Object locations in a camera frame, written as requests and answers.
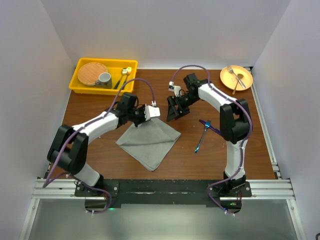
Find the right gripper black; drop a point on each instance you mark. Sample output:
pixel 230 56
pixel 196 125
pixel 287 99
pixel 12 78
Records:
pixel 172 112

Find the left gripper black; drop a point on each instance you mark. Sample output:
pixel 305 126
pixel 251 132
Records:
pixel 142 108

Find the grey cloth napkin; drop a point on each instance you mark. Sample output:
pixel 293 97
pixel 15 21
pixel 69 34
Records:
pixel 149 143

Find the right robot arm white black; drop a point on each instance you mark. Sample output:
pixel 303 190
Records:
pixel 235 124

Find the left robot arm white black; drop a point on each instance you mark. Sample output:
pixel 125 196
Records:
pixel 69 148

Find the blue metallic fork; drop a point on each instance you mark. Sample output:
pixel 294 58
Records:
pixel 202 137

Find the grey ceramic mug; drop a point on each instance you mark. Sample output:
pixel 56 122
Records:
pixel 104 80

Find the blue metallic knife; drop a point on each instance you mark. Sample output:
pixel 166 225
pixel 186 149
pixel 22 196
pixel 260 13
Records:
pixel 210 127

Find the yellow plastic bin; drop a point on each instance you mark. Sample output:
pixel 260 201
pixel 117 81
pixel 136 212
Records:
pixel 114 66

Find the tan round plate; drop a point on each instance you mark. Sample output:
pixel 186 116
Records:
pixel 241 79

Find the round wooden plate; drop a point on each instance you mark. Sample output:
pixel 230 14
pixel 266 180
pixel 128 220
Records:
pixel 89 73

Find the silver fork on plate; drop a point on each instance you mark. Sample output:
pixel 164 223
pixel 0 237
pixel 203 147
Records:
pixel 231 71

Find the silver knife on plate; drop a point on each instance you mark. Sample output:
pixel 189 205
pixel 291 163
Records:
pixel 239 77

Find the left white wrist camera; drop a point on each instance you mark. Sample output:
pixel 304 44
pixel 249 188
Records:
pixel 151 111

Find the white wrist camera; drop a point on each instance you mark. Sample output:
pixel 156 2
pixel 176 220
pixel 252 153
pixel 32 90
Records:
pixel 151 111
pixel 175 89

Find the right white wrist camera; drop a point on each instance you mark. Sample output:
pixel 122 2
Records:
pixel 175 89

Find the gold spoon black handle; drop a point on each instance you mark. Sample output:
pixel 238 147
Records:
pixel 123 73

